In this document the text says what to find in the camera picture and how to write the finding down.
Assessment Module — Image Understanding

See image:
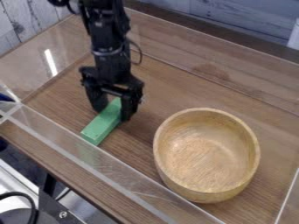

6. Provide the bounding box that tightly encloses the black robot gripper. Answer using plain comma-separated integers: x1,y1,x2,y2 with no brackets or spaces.
78,47,145,123

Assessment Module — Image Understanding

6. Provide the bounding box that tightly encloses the green rectangular block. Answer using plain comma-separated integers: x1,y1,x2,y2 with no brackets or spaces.
80,98,121,145

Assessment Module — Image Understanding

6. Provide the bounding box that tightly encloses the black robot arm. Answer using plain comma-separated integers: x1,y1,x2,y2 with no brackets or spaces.
46,0,144,122

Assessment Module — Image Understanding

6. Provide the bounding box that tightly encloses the brown wooden bowl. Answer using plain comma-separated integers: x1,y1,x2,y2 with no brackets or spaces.
153,108,260,204

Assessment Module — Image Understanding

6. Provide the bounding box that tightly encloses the blue object at left edge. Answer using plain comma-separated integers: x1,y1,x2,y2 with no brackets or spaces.
0,93,14,102

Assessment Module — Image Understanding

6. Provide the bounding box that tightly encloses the black metal table leg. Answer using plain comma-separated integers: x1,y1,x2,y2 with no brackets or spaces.
37,172,58,211

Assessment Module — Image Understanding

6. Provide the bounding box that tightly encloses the clear acrylic tray wall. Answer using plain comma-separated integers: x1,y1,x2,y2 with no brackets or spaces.
0,11,299,224

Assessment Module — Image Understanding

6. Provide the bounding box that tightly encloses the black cable on floor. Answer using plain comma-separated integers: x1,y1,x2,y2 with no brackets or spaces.
0,192,40,224

